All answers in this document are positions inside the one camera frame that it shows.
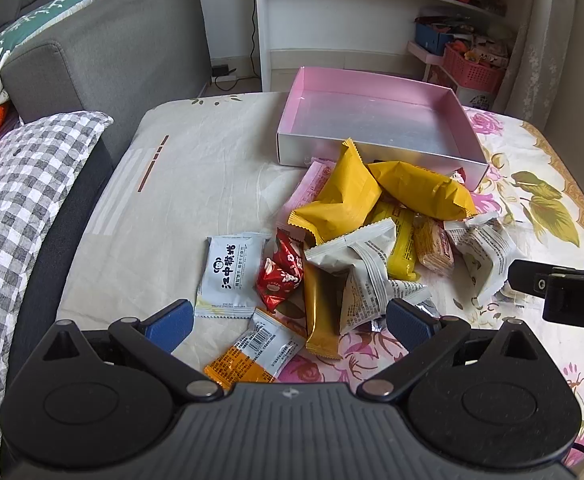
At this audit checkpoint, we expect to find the floral cloth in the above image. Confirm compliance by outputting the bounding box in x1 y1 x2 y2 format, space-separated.
56 91 584 480

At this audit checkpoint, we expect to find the red snack packet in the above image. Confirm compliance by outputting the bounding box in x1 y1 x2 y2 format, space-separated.
255 228 305 313

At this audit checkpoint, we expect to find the lace curtain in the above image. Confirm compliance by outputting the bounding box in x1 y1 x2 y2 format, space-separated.
493 0 584 122

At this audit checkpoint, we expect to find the pink snack packet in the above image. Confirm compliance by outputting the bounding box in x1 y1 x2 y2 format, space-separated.
289 159 339 217

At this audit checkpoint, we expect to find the grey sofa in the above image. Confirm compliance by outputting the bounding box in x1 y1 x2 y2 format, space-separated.
0 0 213 341

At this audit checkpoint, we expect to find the large yellow snack packet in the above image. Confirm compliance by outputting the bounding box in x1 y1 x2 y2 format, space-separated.
288 139 383 246
367 160 477 222

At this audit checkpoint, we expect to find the orange and white snack packet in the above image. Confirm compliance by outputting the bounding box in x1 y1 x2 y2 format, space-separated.
203 308 307 392

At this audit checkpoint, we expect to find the pale blue white snack packet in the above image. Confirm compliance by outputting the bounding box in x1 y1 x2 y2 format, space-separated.
194 231 269 320

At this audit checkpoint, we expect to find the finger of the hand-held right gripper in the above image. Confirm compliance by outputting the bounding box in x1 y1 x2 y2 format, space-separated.
507 259 554 296

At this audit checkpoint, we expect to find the checkered blanket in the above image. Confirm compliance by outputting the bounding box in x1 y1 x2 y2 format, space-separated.
0 111 115 477

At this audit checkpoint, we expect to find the pink cardboard box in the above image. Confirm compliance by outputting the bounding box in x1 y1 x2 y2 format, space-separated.
276 66 489 192

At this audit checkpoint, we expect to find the slim yellow snack packet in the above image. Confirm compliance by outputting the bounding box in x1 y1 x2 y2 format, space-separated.
372 202 423 282

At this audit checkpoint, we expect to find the orange wafer packet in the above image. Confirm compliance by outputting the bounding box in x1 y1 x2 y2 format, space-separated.
414 215 456 275

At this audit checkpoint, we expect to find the white printed box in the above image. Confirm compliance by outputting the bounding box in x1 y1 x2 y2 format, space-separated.
428 65 499 109

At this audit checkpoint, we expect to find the white bookshelf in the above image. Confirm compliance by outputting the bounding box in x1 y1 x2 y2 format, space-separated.
253 0 534 94

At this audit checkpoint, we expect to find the blue storage box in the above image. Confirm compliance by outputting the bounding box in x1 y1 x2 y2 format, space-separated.
414 22 456 57

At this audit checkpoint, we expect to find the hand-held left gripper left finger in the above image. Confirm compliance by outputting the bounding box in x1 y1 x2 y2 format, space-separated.
40 299 223 404

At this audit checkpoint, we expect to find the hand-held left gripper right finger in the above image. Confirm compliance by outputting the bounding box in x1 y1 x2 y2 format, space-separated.
357 298 544 404

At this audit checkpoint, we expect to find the printed toy carton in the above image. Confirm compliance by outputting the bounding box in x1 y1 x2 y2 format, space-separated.
471 34 511 69

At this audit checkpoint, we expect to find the gold snack packet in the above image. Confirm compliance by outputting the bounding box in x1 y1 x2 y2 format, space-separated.
303 260 345 360

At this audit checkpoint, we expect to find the teal cushion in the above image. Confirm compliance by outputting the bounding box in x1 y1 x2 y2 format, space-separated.
0 0 106 57

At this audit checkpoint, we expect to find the large pink basket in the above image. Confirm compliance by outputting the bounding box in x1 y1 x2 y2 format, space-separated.
443 44 507 94

